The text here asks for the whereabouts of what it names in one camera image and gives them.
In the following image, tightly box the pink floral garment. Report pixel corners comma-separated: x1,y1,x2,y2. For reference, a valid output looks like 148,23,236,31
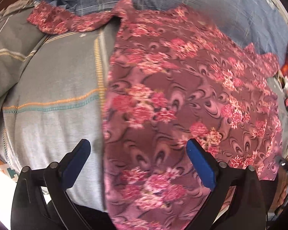
28,0,281,229

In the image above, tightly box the grey striped quilt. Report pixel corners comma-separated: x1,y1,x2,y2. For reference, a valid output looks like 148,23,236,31
0,8,120,211

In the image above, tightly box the blue plaid pillow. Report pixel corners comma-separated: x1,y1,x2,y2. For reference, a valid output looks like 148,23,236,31
37,0,288,62

